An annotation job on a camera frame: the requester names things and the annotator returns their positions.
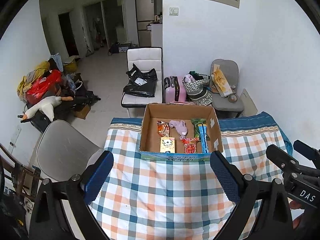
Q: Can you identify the person's right hand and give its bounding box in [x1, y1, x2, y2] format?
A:
[287, 198, 310, 230]

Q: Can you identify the yellow storage box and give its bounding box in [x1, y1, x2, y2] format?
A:
[62, 56, 81, 74]

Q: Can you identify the white goose plush toy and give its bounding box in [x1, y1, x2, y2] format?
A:
[21, 96, 75, 122]

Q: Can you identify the black plastic bag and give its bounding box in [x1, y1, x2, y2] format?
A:
[122, 63, 158, 98]

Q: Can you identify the pink suitcase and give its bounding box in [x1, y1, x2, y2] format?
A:
[164, 76, 187, 103]

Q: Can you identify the black duffel bag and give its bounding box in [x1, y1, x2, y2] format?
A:
[64, 85, 100, 110]

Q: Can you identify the white leaning board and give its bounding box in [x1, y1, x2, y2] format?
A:
[240, 88, 258, 117]

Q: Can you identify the white padded chair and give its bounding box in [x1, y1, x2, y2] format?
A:
[121, 47, 163, 108]

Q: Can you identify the yellow cloth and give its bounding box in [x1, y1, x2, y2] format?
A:
[17, 61, 50, 98]

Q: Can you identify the blue long snack packet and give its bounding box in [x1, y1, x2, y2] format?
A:
[199, 124, 210, 153]

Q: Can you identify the purple sock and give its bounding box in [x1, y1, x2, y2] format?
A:
[169, 120, 188, 140]

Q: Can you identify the small black bag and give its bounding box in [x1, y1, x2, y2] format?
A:
[108, 42, 120, 55]

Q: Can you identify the white cabinet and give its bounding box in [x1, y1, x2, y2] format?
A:
[151, 23, 163, 47]

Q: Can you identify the yellow paper bag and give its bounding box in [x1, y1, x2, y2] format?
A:
[211, 64, 232, 98]

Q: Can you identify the orange cartoon snack packet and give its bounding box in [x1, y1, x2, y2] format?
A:
[157, 121, 171, 138]

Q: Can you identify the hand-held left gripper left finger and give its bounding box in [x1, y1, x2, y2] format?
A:
[29, 150, 114, 240]

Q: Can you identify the brown cardboard box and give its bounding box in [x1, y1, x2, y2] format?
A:
[74, 104, 91, 120]

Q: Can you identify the dark patterned cloth bag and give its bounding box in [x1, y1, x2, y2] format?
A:
[187, 87, 213, 106]

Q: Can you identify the red snack packet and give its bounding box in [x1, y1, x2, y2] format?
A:
[181, 137, 200, 154]

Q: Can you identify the black equipment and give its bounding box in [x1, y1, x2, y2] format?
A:
[0, 192, 29, 240]

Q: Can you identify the light blue cloth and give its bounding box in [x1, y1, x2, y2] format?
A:
[50, 53, 63, 72]

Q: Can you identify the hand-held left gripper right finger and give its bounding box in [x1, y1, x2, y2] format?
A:
[210, 150, 295, 240]

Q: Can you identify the grey shell chair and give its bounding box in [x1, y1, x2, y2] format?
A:
[36, 120, 104, 182]

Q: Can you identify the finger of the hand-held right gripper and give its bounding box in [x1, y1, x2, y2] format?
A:
[293, 140, 320, 169]
[266, 144, 298, 173]

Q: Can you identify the green snack packet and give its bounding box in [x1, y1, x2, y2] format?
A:
[191, 118, 207, 139]

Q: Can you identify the white wall socket strip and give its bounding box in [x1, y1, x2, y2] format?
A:
[9, 127, 22, 152]

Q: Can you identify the dark wooden chair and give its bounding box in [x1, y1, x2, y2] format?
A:
[0, 142, 42, 198]

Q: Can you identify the patterned tote bag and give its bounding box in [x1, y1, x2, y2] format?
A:
[182, 73, 211, 95]

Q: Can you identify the grey padded chair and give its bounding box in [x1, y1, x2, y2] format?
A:
[209, 59, 244, 118]

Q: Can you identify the checked blanket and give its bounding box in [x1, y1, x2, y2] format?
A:
[89, 112, 293, 240]

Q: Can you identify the yellow tissue pack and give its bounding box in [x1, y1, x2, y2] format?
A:
[160, 137, 176, 153]

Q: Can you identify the black suitcase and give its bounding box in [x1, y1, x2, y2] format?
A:
[25, 110, 50, 133]

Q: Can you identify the red plastic bag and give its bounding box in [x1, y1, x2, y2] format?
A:
[26, 70, 62, 105]

